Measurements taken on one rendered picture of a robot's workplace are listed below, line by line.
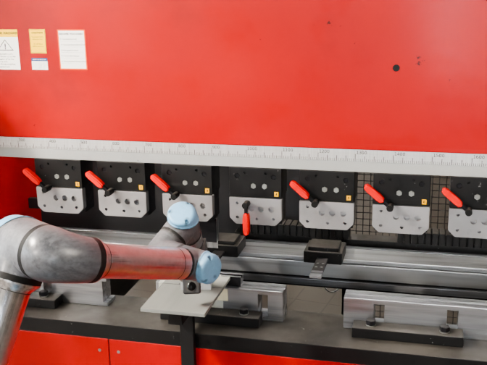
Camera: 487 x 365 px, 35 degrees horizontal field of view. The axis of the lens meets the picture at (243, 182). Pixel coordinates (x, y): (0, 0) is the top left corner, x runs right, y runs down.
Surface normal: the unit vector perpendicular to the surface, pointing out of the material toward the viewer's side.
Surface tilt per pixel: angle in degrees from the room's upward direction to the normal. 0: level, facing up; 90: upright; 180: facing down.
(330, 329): 0
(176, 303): 0
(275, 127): 90
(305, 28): 90
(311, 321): 0
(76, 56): 90
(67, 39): 90
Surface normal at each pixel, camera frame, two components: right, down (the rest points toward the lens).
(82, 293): -0.24, 0.26
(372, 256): -0.02, -0.96
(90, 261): 0.61, -0.04
